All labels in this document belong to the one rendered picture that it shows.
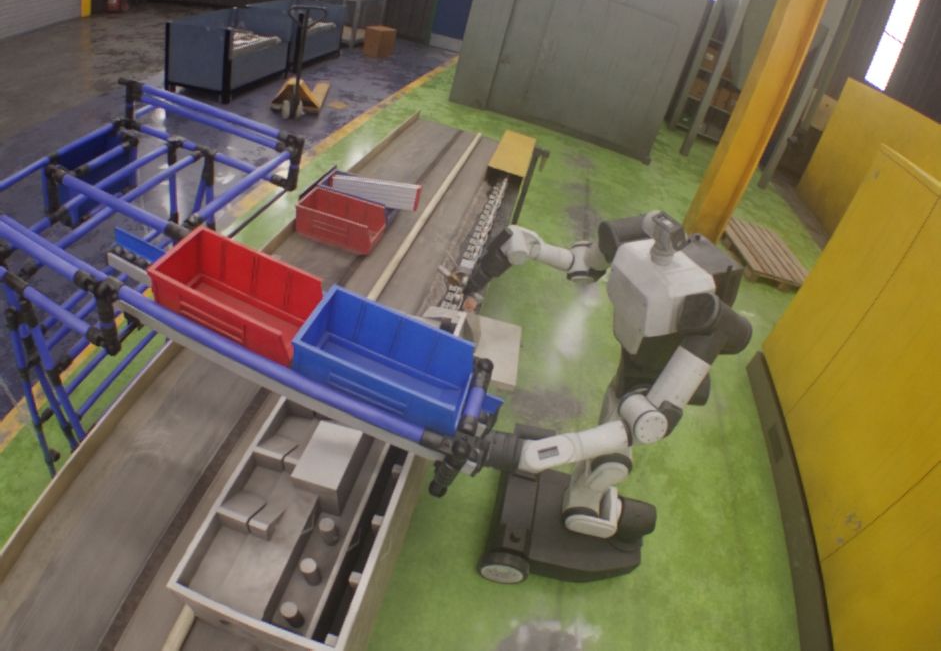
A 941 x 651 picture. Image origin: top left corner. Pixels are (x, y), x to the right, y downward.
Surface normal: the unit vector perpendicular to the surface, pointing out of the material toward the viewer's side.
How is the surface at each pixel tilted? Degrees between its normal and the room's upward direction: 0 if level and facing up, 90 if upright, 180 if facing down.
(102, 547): 0
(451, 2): 90
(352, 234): 92
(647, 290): 59
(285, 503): 10
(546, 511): 0
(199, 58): 90
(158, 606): 0
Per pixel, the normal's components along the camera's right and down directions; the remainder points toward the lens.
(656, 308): -0.49, 0.43
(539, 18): -0.21, 0.56
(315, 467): 0.07, -0.81
